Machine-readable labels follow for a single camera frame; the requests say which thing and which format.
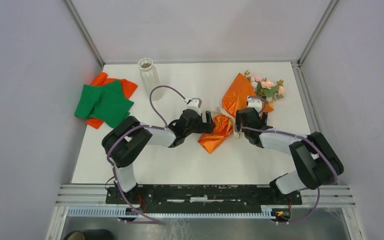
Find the white ribbed vase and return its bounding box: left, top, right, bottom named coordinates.
left=138, top=58, right=164, bottom=101

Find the pink artificial flower bouquet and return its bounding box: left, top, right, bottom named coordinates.
left=244, top=70, right=286, bottom=102

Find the orange cloth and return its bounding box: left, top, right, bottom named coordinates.
left=86, top=72, right=138, bottom=129

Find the cream printed ribbon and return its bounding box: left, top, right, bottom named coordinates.
left=233, top=131, right=241, bottom=139

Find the orange wrapping paper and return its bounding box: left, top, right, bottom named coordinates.
left=198, top=73, right=274, bottom=154

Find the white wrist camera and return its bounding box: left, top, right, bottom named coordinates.
left=184, top=97, right=202, bottom=116
left=246, top=95, right=268, bottom=114

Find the green cloth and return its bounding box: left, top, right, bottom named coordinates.
left=74, top=80, right=134, bottom=128

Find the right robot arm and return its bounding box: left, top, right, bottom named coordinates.
left=235, top=107, right=344, bottom=204

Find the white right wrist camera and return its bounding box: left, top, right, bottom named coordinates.
left=246, top=95, right=268, bottom=114

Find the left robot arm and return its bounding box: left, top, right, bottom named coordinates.
left=101, top=109, right=216, bottom=204

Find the aluminium frame rail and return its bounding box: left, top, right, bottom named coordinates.
left=56, top=184, right=356, bottom=208

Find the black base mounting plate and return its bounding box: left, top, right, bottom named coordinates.
left=105, top=184, right=303, bottom=214

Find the white slotted cable duct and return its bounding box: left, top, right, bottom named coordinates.
left=66, top=206, right=276, bottom=220

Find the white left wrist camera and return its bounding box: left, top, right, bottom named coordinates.
left=184, top=97, right=202, bottom=116

